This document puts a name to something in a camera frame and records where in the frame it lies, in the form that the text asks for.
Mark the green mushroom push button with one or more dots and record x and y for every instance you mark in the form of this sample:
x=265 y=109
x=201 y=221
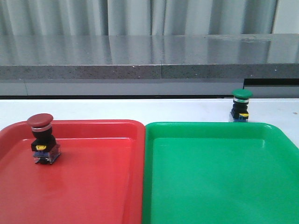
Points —
x=239 y=111

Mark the red mushroom push button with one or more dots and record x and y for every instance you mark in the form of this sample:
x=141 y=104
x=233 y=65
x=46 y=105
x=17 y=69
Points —
x=45 y=148

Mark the grey stone counter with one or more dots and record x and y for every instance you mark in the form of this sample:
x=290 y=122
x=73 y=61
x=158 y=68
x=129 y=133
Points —
x=191 y=66

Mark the green plastic tray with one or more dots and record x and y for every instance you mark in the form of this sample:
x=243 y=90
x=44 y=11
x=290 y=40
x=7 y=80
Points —
x=219 y=173

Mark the red plastic tray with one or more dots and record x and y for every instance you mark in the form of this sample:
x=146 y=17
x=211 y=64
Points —
x=97 y=179

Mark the grey pleated curtain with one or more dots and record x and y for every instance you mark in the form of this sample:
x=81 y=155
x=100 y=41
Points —
x=136 y=17

